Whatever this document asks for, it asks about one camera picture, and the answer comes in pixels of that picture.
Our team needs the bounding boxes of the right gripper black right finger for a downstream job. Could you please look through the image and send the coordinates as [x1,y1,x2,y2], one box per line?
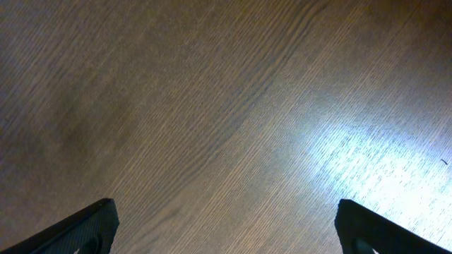
[334,199,448,254]

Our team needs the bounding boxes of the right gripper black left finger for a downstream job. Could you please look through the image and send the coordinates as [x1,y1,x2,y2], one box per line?
[2,198,119,254]

